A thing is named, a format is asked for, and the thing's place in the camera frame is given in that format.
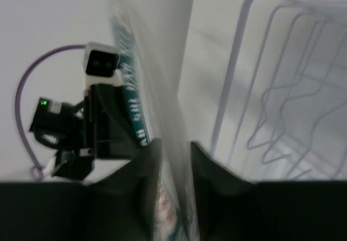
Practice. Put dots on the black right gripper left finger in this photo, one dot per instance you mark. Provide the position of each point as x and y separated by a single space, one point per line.
120 207

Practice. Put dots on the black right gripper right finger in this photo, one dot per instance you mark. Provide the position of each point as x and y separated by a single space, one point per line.
230 208

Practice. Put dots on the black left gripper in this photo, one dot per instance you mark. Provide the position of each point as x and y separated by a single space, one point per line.
69 130

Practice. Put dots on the green rimmed white plate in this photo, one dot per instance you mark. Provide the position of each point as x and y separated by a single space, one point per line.
156 113

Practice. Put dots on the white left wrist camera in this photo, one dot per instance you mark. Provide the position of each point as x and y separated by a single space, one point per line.
100 64

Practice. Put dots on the white wire dish rack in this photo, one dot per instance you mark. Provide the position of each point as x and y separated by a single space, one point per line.
282 110

